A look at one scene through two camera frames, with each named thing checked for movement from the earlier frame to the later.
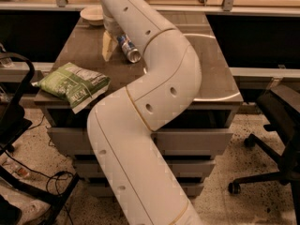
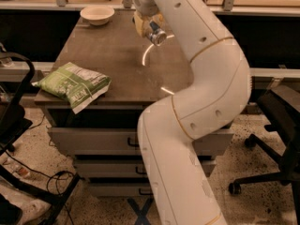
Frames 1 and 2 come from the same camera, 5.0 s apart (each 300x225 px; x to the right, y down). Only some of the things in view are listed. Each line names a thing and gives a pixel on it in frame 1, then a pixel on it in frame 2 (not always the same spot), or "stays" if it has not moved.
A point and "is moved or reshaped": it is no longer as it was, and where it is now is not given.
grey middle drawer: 179,168 stays
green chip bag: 74,84 stays
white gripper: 110,24 -> 144,4
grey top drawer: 76,142 stays
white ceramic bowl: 94,15 stays
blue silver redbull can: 128,49 is moved or reshaped
